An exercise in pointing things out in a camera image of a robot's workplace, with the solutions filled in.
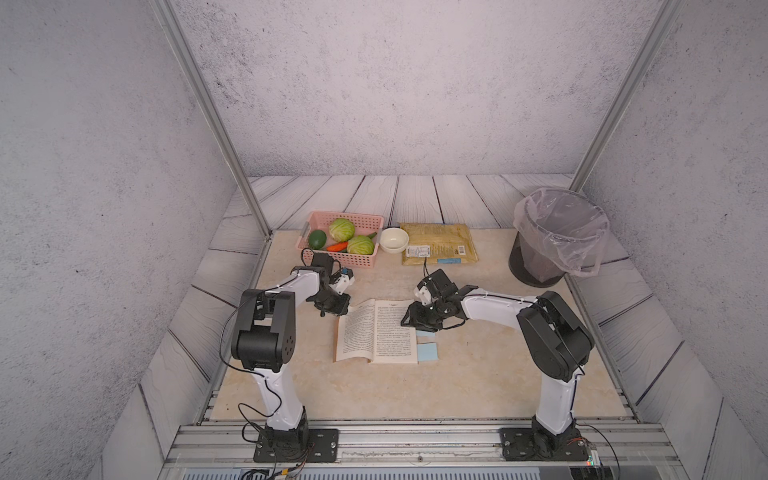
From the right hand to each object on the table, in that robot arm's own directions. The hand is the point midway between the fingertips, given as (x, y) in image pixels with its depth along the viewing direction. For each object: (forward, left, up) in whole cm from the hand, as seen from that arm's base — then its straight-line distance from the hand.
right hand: (406, 325), depth 90 cm
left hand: (+7, +19, -2) cm, 20 cm away
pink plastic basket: (+43, +16, 0) cm, 46 cm away
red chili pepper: (+33, +25, -1) cm, 41 cm away
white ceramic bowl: (+36, +4, -1) cm, 36 cm away
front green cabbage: (+29, +16, +3) cm, 33 cm away
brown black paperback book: (-1, +10, -1) cm, 10 cm away
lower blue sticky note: (-7, -6, -2) cm, 10 cm away
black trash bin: (+22, -39, 0) cm, 45 cm away
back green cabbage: (+37, +24, +3) cm, 44 cm away
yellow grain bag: (+35, -13, -2) cm, 38 cm away
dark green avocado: (+35, +33, +1) cm, 48 cm away
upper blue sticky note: (-2, -6, -1) cm, 6 cm away
